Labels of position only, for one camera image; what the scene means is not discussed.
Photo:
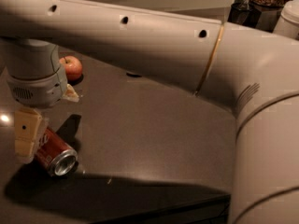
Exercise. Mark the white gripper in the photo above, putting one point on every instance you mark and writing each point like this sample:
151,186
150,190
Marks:
38,90

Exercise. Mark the red coke can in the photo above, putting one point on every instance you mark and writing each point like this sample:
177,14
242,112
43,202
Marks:
55,155

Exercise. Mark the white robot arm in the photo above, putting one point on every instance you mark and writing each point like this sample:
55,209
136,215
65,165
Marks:
252,73

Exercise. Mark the red apple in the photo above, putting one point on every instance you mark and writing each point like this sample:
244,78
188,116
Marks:
72,66

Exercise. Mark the black napkin holder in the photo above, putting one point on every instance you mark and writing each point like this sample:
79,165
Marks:
245,14

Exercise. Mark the white lidded container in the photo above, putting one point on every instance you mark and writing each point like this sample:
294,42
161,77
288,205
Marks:
288,22

